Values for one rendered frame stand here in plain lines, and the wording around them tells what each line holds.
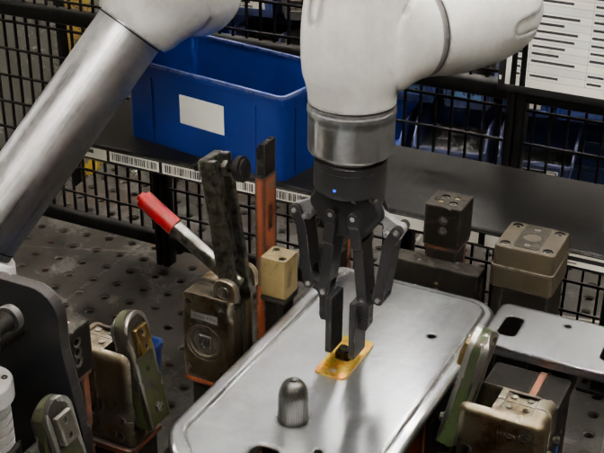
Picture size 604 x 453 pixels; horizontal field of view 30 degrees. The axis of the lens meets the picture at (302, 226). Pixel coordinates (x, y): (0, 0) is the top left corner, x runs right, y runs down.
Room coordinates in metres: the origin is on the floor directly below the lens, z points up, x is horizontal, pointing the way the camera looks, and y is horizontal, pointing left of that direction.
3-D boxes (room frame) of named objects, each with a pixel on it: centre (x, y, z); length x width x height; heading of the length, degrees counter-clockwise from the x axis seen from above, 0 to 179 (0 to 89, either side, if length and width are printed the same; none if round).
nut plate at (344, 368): (1.07, -0.05, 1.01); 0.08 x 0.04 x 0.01; 153
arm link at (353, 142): (1.07, -0.05, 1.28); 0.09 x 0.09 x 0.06
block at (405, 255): (1.30, -0.18, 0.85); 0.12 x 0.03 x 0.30; 63
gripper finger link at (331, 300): (1.07, -0.04, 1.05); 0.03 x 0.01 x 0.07; 153
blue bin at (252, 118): (1.63, 0.10, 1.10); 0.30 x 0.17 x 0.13; 54
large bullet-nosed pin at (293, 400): (0.95, 0.01, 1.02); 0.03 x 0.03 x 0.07
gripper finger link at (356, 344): (1.06, -0.06, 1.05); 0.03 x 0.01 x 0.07; 153
